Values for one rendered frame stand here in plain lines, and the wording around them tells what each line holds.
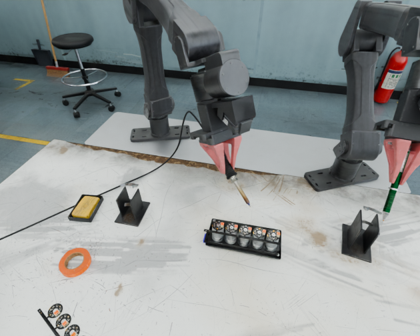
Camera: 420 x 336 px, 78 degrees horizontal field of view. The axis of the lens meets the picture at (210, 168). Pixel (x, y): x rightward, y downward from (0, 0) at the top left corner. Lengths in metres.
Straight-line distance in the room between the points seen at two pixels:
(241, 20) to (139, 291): 2.75
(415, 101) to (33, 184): 0.87
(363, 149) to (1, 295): 0.81
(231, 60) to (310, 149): 0.52
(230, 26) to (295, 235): 2.62
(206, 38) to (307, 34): 2.54
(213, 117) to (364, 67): 0.42
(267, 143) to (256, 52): 2.24
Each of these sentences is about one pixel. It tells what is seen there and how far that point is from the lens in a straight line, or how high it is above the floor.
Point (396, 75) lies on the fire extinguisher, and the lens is 3.11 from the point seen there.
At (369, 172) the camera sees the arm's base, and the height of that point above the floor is 0.76.
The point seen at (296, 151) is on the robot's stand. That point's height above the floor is 0.75.
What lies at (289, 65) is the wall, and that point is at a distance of 3.09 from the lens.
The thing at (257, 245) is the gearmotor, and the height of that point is 0.78.
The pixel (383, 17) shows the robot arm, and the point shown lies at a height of 1.14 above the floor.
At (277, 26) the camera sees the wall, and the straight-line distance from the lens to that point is 2.99.
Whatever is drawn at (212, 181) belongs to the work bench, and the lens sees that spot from 0.72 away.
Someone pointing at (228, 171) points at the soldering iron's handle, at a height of 0.89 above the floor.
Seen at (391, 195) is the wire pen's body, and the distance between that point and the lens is 0.55.
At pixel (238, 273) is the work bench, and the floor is 0.75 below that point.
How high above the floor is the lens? 1.25
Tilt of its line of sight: 41 degrees down
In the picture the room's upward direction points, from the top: straight up
